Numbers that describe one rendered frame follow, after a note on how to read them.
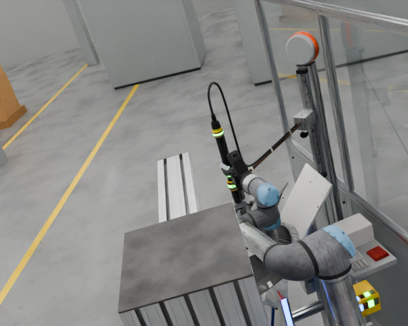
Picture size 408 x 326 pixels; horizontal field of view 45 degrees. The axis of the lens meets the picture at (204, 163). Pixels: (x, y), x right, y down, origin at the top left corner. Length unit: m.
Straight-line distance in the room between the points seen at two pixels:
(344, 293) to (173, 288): 0.78
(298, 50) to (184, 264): 1.67
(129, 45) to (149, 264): 8.52
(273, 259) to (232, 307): 0.60
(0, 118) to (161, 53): 3.30
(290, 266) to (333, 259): 0.13
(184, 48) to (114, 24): 1.35
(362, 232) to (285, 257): 1.24
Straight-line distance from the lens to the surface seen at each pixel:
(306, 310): 2.82
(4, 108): 10.00
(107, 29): 9.43
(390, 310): 3.15
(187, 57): 9.25
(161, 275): 0.94
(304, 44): 2.42
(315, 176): 2.40
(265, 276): 2.14
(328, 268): 1.51
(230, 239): 0.96
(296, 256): 1.46
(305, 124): 2.47
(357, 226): 2.67
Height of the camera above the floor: 2.60
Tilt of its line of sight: 27 degrees down
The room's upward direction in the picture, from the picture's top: 17 degrees counter-clockwise
